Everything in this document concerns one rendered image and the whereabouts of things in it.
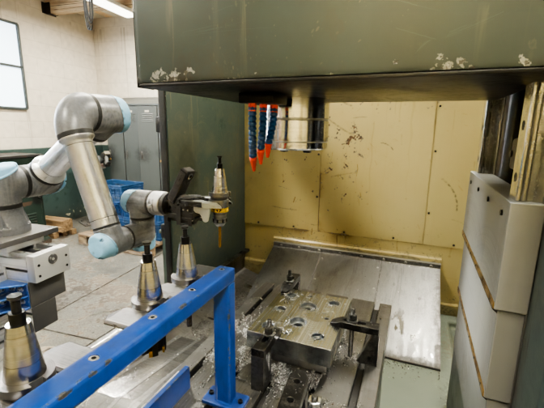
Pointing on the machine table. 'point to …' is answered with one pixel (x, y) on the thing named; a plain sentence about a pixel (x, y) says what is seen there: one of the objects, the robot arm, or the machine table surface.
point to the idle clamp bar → (288, 399)
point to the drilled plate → (320, 354)
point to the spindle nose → (301, 124)
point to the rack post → (225, 354)
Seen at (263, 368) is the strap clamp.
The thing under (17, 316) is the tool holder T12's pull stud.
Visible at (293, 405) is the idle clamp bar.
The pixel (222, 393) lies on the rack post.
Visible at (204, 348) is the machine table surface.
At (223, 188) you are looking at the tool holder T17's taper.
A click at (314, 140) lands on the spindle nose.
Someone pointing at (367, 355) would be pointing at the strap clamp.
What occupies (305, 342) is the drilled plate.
